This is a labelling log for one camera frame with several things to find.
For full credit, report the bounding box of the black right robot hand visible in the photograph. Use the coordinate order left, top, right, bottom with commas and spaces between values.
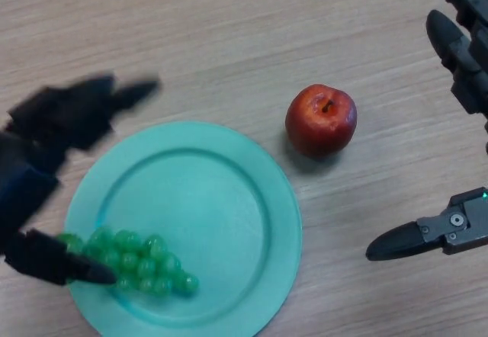
365, 0, 488, 262

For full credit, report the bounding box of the green grapes bunch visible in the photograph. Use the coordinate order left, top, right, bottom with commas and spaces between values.
56, 226, 200, 299

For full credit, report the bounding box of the red apple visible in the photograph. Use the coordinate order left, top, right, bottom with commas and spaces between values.
284, 83, 358, 159

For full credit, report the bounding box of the teal round plate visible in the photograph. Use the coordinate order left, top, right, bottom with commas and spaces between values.
63, 120, 303, 333

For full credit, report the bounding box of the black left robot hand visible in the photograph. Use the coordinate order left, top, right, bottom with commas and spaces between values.
0, 72, 160, 287

